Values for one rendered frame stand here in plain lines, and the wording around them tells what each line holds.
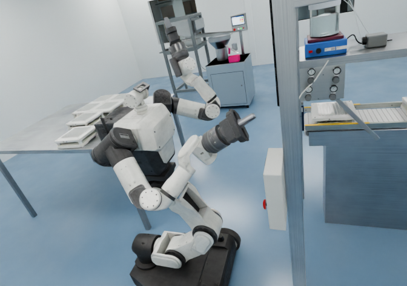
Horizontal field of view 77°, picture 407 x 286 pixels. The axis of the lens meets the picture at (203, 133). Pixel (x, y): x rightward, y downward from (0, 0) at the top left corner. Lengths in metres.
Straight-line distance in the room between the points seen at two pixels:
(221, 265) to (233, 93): 2.92
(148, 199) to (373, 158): 1.41
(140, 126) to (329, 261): 1.50
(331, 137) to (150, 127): 1.10
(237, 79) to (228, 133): 3.20
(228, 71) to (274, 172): 3.28
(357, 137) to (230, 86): 2.70
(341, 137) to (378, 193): 0.51
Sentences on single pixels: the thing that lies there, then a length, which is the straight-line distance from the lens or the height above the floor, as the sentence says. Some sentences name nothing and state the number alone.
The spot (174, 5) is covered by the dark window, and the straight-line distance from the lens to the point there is 7.30.
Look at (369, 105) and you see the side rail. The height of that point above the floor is 0.84.
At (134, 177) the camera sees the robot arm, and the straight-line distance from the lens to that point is 0.99.
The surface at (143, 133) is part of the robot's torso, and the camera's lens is 1.11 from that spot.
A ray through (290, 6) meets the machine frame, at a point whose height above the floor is 1.57.
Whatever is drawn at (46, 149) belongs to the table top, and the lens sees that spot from 2.43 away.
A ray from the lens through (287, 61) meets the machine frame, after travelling 0.83.
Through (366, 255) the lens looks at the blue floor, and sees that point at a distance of 2.10.
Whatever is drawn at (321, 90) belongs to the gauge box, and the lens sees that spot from 1.56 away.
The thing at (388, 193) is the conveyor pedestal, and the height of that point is 0.31.
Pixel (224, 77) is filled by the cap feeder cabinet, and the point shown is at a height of 0.55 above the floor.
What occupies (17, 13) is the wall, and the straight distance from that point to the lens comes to 5.91.
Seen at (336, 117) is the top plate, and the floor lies 0.88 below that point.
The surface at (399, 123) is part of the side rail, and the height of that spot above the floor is 0.84.
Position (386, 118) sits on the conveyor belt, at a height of 0.81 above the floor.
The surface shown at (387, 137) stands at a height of 0.76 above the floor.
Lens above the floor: 1.62
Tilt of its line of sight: 26 degrees down
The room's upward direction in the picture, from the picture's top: 13 degrees counter-clockwise
